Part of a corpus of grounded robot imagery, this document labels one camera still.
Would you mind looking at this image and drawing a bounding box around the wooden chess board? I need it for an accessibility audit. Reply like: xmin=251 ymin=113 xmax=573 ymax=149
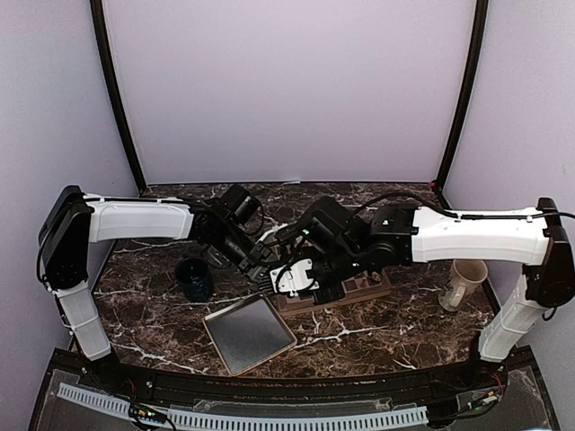
xmin=272 ymin=271 xmax=392 ymax=317

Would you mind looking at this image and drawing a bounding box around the metal tray wooden rim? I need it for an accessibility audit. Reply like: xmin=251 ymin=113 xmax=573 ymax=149
xmin=203 ymin=295 xmax=297 ymax=376

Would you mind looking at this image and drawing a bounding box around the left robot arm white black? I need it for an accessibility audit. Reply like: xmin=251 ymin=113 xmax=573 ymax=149
xmin=36 ymin=185 xmax=281 ymax=391

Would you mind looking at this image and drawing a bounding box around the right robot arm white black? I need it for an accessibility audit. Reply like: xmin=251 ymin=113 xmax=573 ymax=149
xmin=292 ymin=198 xmax=574 ymax=390

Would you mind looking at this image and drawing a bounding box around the dark blue mug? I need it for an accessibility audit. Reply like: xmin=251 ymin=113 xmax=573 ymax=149
xmin=174 ymin=258 xmax=214 ymax=303

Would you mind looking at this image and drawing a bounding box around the cream white mug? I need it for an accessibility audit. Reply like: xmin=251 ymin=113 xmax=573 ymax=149
xmin=438 ymin=259 xmax=488 ymax=312

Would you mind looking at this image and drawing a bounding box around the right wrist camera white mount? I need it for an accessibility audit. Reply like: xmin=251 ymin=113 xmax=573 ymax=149
xmin=258 ymin=258 xmax=320 ymax=298

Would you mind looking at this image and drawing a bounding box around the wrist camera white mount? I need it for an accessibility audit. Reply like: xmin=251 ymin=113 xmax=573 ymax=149
xmin=258 ymin=258 xmax=320 ymax=298
xmin=260 ymin=224 xmax=299 ymax=245

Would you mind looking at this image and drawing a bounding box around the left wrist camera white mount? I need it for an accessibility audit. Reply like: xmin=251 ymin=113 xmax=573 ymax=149
xmin=260 ymin=224 xmax=299 ymax=245

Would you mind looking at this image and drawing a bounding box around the white slotted cable duct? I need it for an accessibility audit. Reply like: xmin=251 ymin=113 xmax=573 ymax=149
xmin=57 ymin=383 xmax=429 ymax=430

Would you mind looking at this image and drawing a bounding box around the right black frame post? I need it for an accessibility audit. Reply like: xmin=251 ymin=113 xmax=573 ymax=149
xmin=434 ymin=0 xmax=489 ymax=190

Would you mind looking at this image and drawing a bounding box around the black frame post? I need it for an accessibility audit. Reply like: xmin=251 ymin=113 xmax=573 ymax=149
xmin=434 ymin=0 xmax=489 ymax=190
xmin=90 ymin=0 xmax=147 ymax=193

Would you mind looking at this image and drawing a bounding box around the black front rail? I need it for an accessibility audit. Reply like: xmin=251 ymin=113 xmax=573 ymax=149
xmin=117 ymin=362 xmax=471 ymax=403

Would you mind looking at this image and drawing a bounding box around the left black frame post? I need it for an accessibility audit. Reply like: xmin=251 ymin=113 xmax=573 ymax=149
xmin=90 ymin=0 xmax=147 ymax=193

